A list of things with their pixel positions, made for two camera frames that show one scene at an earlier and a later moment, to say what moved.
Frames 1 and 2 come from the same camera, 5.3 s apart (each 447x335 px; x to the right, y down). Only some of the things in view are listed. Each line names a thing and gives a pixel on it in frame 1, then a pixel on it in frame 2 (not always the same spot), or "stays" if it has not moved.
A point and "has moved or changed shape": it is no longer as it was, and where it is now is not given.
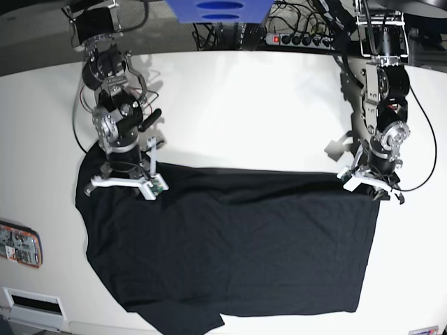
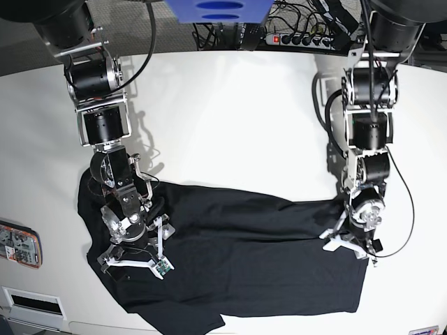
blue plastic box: [221, 11] stays
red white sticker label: [432, 330] stays
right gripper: [378, 179] to [362, 242]
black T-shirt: [223, 241] has moved or changed shape
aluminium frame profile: [427, 44] stays
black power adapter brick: [251, 36] stays
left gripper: [126, 168] to [145, 250]
